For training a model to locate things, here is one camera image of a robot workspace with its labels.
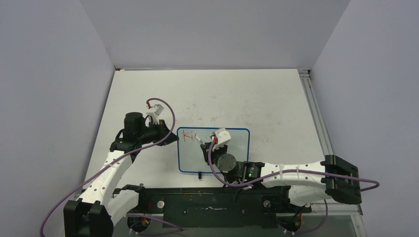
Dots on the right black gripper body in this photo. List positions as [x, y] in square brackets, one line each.
[217, 152]

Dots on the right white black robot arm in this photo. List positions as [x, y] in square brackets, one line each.
[331, 178]

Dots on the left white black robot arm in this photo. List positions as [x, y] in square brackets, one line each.
[95, 213]

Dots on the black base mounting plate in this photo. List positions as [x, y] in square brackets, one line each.
[218, 207]

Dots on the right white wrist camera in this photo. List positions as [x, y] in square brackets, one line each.
[221, 136]

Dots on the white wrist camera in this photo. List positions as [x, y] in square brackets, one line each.
[221, 136]
[154, 112]

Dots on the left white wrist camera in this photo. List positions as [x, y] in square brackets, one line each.
[154, 112]

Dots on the aluminium frame rail right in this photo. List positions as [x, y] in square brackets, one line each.
[315, 112]

